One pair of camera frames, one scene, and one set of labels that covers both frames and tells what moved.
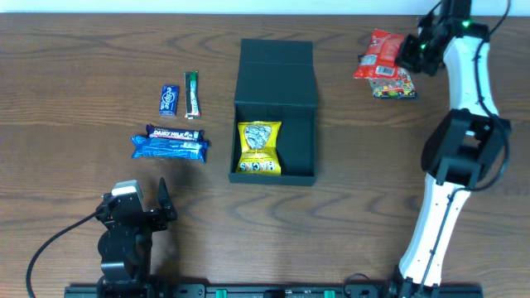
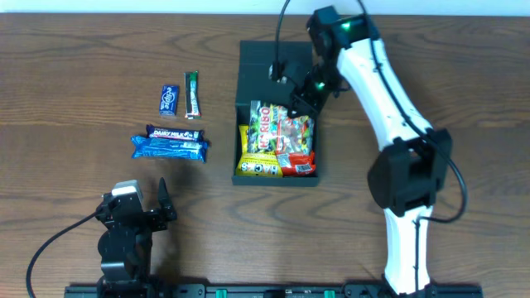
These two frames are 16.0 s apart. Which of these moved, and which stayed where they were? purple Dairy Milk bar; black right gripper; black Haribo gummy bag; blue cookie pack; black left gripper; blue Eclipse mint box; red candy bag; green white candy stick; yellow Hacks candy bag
Moved: black Haribo gummy bag; red candy bag; black right gripper
Stayed: purple Dairy Milk bar; green white candy stick; blue cookie pack; yellow Hacks candy bag; blue Eclipse mint box; black left gripper
